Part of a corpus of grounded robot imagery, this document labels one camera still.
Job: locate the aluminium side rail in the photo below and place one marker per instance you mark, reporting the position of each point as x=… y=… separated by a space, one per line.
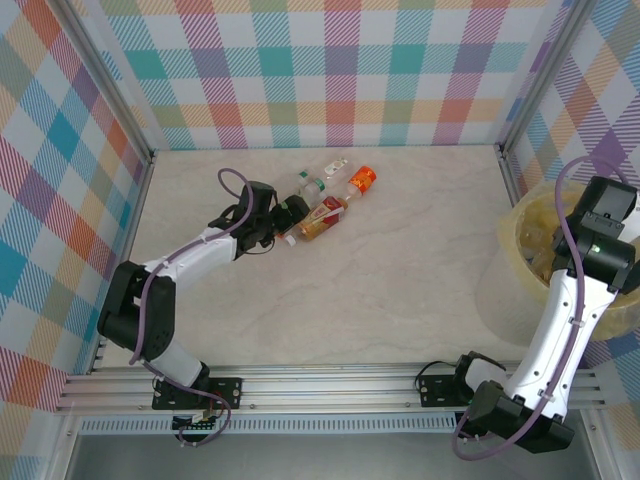
x=137 y=200
x=510 y=180

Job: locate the translucent yellowish plastic bin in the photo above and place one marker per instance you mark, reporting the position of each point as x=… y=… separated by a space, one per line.
x=505 y=300

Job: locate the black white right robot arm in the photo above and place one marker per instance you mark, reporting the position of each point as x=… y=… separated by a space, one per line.
x=555 y=350

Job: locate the orange label plastic bottle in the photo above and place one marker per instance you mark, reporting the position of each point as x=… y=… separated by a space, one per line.
x=362 y=179

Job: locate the aluminium frame leg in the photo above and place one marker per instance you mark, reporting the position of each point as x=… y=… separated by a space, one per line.
x=602 y=450
x=62 y=450

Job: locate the clear bottle green cap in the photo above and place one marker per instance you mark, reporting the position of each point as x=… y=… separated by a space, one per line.
x=312 y=187

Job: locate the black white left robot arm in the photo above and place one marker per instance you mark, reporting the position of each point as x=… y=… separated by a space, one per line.
x=190 y=257

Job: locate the white bottle cap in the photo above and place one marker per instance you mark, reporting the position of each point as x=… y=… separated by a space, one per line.
x=291 y=241

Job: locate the small black controller board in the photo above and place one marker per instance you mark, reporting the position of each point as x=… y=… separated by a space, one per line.
x=192 y=425

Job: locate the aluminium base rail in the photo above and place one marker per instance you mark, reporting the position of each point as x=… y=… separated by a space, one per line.
x=325 y=385

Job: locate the small clear bottle white label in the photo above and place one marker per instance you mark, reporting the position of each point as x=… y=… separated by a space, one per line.
x=336 y=167

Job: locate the amber tea bottle red label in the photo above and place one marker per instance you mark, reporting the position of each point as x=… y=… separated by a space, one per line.
x=322 y=220

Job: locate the aluminium frame post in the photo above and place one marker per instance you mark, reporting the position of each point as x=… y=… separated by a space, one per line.
x=105 y=80
x=550 y=75

